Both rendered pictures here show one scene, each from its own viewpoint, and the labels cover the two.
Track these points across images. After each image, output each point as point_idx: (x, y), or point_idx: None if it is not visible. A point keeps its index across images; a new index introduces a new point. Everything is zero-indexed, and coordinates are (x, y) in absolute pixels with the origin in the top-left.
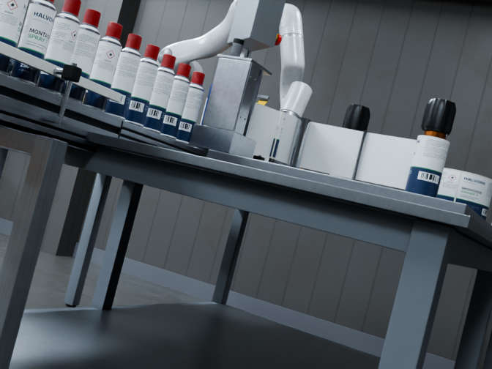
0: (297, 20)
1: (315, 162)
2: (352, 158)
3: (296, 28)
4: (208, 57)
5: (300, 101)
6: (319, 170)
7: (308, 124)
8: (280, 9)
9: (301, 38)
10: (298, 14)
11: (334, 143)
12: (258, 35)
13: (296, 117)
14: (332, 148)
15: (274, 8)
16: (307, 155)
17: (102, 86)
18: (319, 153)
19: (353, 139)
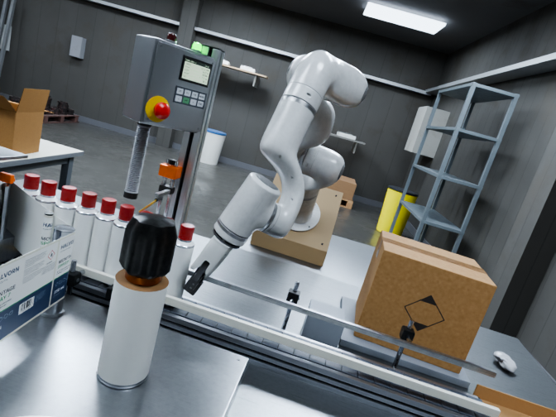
0: (299, 73)
1: (44, 300)
2: (2, 310)
3: (291, 86)
4: (308, 146)
5: (233, 204)
6: (35, 316)
7: (55, 237)
8: (147, 64)
9: (291, 101)
10: (307, 63)
11: (34, 275)
12: (127, 109)
13: (220, 229)
14: (32, 285)
15: (142, 66)
16: (55, 286)
17: None
18: (45, 287)
19: (11, 275)
